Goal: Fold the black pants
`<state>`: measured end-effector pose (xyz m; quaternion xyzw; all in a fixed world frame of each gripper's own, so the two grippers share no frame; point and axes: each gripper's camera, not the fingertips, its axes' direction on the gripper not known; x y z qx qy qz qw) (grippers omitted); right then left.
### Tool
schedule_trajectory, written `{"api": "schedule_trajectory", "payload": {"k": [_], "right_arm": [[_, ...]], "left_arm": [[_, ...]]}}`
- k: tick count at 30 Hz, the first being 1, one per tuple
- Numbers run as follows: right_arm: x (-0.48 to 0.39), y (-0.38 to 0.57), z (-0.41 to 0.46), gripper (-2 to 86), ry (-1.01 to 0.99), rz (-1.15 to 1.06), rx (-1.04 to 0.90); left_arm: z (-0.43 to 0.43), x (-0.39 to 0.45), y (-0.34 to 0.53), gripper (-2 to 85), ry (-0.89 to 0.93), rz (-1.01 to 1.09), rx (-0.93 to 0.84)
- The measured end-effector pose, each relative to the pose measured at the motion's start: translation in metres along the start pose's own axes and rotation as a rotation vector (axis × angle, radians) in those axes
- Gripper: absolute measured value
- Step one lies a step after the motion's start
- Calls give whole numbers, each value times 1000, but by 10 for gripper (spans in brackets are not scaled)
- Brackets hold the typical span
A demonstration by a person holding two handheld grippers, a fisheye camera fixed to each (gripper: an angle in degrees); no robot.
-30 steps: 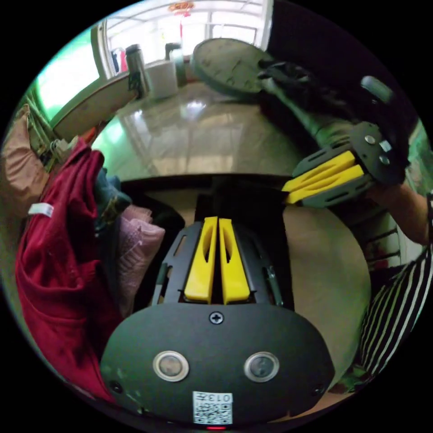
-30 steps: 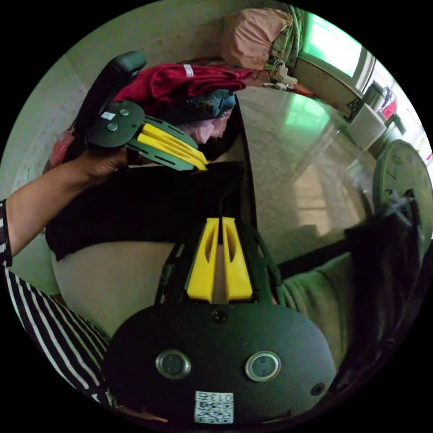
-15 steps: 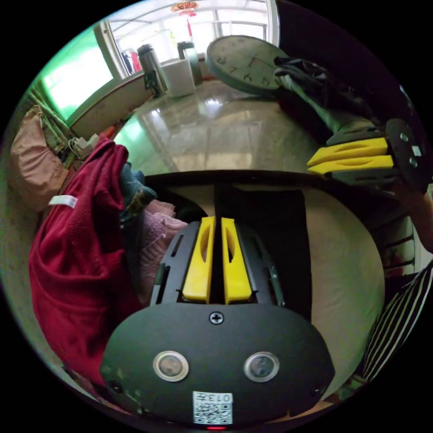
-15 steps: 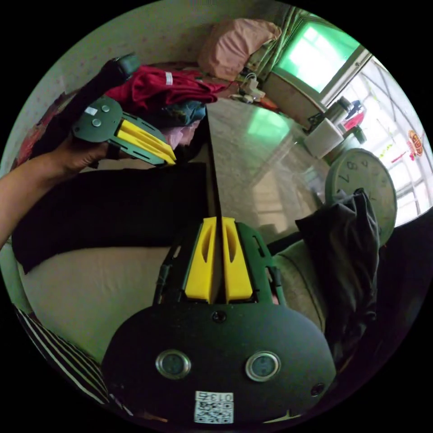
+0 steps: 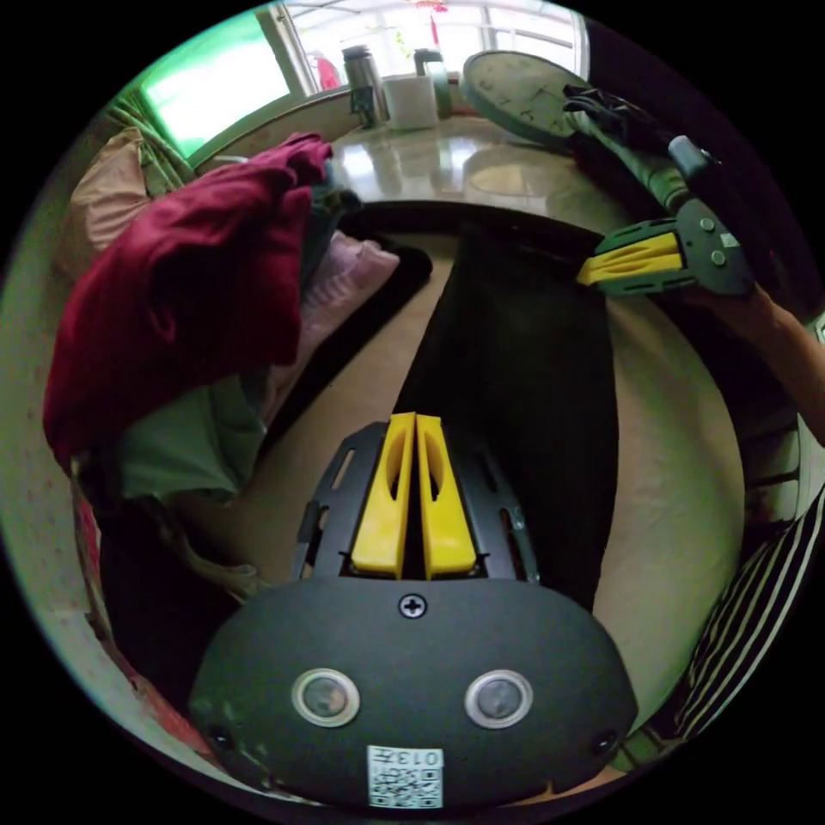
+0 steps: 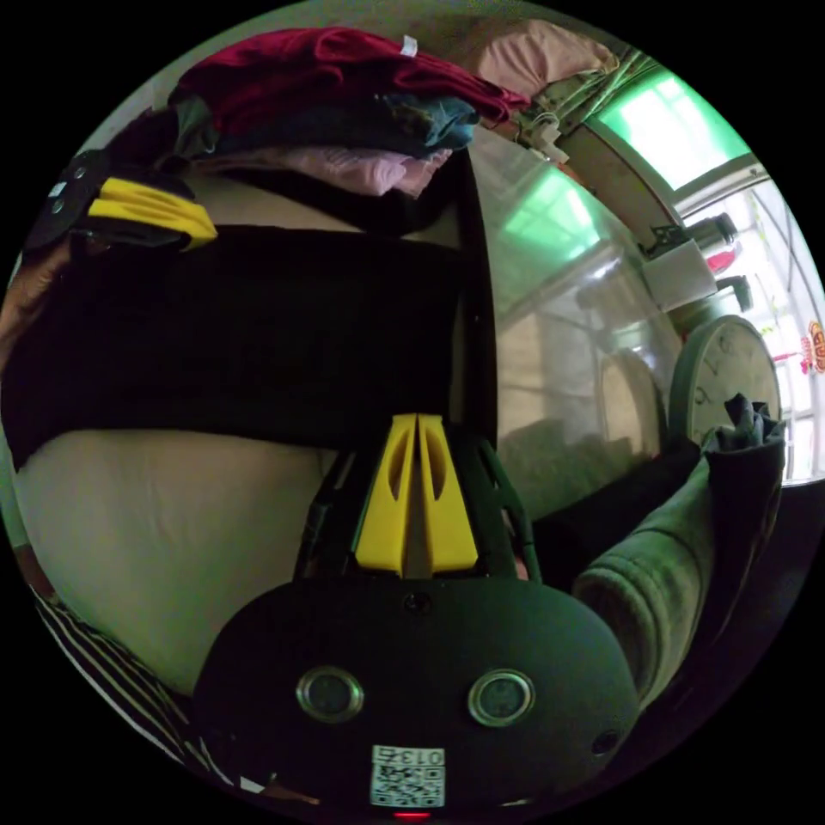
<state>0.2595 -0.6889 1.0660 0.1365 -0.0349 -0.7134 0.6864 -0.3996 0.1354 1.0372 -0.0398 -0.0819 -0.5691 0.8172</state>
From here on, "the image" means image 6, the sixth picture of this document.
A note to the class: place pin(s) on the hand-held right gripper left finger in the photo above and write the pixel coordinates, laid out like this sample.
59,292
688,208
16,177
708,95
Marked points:
385,515

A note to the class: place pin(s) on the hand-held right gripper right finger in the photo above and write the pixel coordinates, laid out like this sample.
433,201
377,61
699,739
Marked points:
448,522

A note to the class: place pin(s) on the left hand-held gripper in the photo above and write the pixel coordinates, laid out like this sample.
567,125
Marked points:
61,219

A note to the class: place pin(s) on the black pants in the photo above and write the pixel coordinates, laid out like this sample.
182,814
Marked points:
245,335

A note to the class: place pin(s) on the person's left hand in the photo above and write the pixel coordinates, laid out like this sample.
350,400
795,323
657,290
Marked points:
29,296

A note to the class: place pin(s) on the pile of clothes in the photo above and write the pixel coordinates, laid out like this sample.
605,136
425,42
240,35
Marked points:
309,97

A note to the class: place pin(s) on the rolled grey-green blanket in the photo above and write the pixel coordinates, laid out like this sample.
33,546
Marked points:
651,580

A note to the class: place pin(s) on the bed with beige sheet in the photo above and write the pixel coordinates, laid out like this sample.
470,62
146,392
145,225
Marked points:
161,535

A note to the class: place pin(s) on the dark grey garment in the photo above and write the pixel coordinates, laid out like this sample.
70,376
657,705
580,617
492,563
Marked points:
748,490

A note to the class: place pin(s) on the round white clock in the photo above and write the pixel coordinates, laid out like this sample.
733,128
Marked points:
718,380

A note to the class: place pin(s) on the person's body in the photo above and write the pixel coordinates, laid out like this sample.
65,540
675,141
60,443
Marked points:
109,677

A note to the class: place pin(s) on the white box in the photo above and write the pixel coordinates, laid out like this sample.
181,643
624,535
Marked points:
678,272

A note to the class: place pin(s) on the metal thermos flask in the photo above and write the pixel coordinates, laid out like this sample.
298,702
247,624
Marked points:
709,231

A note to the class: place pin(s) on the pink pillow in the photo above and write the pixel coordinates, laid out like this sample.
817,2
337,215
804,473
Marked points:
541,55

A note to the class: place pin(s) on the window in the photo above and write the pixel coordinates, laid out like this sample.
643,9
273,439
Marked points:
677,125

